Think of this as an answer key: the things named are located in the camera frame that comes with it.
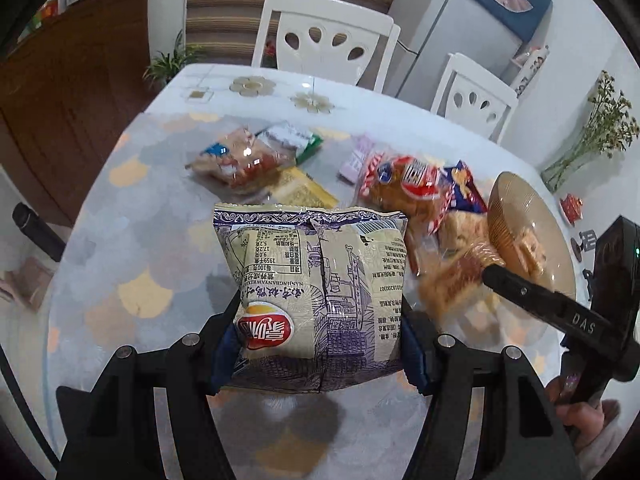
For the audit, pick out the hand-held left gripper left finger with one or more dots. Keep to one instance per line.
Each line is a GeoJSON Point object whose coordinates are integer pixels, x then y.
{"type": "Point", "coordinates": [221, 360]}

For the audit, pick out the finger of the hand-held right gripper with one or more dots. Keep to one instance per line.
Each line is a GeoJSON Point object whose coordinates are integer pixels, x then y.
{"type": "Point", "coordinates": [530, 294]}

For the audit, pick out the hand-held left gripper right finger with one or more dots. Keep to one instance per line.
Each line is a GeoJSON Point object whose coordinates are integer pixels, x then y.
{"type": "Point", "coordinates": [412, 355]}

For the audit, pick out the clear bag of golden snacks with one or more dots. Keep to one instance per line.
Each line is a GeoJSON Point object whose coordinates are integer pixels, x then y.
{"type": "Point", "coordinates": [457, 265]}

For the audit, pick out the amber glass plate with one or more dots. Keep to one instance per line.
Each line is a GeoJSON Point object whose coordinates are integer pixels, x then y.
{"type": "Point", "coordinates": [520, 210]}

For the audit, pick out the cream and purple chips bag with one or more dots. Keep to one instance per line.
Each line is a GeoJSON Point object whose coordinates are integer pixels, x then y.
{"type": "Point", "coordinates": [320, 290]}

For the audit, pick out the blue snack bag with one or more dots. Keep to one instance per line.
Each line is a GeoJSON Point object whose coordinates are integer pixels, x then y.
{"type": "Point", "coordinates": [465, 187]}

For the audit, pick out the red striped snack bag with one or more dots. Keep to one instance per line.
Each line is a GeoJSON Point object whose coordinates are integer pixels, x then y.
{"type": "Point", "coordinates": [405, 185]}

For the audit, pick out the yellow snack packet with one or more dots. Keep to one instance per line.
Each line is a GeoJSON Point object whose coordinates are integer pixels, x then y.
{"type": "Point", "coordinates": [305, 190]}

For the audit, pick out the green and white snack packet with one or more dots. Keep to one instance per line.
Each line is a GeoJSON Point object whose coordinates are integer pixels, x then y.
{"type": "Point", "coordinates": [295, 139]}

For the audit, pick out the person's right forearm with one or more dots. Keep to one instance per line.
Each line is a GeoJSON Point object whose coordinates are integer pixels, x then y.
{"type": "Point", "coordinates": [605, 452]}

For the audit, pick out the clear packet of red snacks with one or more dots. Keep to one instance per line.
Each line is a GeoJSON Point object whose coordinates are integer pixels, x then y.
{"type": "Point", "coordinates": [237, 162]}

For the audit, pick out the person's right hand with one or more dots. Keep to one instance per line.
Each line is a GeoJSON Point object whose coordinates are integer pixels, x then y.
{"type": "Point", "coordinates": [585, 422]}

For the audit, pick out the small red ornament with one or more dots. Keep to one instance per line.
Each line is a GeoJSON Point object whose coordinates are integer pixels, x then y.
{"type": "Point", "coordinates": [572, 207]}

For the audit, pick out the glass vase with dried flowers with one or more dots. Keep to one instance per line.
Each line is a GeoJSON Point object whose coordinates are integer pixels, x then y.
{"type": "Point", "coordinates": [597, 130]}

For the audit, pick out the lilac sachet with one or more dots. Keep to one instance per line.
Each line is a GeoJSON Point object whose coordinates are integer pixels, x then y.
{"type": "Point", "coordinates": [356, 159]}

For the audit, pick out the white chair with teardrop cutouts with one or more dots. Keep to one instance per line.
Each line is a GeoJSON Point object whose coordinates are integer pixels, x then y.
{"type": "Point", "coordinates": [472, 97]}
{"type": "Point", "coordinates": [320, 35]}

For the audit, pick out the black bottle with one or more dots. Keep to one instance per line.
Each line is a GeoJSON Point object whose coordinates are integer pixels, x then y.
{"type": "Point", "coordinates": [37, 230]}

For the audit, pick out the silver refrigerator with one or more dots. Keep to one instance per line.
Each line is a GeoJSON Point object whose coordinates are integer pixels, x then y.
{"type": "Point", "coordinates": [440, 35]}

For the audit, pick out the brown wooden cabinet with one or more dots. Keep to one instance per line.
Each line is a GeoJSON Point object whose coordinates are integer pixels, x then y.
{"type": "Point", "coordinates": [65, 110]}

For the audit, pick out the potted green plant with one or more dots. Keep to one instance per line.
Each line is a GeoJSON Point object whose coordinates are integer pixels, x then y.
{"type": "Point", "coordinates": [170, 62]}

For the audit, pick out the striped curtain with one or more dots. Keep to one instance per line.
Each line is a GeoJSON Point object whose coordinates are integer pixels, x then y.
{"type": "Point", "coordinates": [295, 5]}

